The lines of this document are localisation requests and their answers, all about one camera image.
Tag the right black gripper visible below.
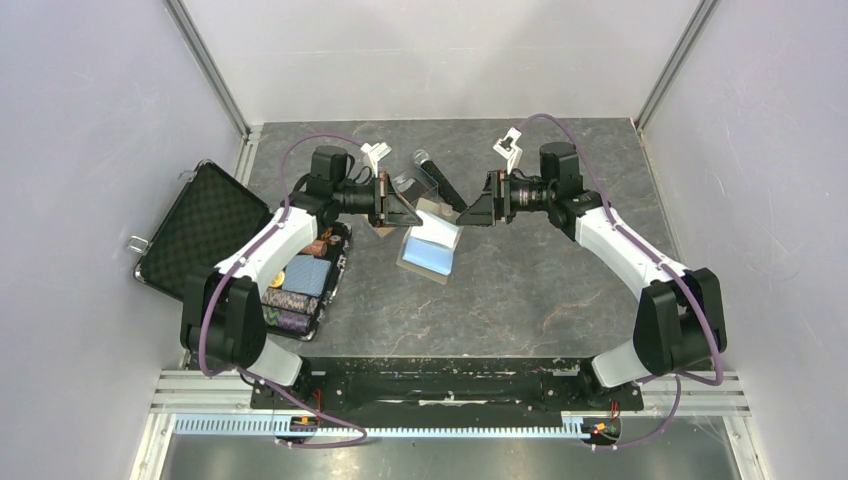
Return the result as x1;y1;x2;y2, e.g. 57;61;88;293
456;170;555;227

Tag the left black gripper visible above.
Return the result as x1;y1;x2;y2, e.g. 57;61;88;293
334;172;423;229

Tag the black glitter microphone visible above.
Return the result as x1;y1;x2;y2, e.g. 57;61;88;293
413;149;468;213

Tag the grey card holder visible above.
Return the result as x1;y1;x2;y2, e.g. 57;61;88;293
396;198;462;285

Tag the clear plastic card box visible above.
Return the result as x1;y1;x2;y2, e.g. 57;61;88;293
392;169;439;206

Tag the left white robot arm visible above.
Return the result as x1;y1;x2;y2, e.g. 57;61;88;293
180;142;423;408

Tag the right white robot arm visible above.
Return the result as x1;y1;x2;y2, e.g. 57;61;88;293
458;135;727;408

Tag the blue playing card deck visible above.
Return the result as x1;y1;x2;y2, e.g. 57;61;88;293
281;255;332;297

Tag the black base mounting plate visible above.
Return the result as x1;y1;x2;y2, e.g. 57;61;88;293
248;356;647;429

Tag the black poker chip case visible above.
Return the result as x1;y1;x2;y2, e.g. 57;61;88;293
134;160;352;341

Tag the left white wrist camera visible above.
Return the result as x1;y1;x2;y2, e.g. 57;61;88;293
360;142;392;177

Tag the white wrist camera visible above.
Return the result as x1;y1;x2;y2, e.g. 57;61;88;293
360;142;392;177
493;127;523;174

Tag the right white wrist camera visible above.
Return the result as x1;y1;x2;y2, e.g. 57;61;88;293
493;127;523;174

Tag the slotted cable duct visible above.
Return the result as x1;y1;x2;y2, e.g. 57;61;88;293
172;413;612;440

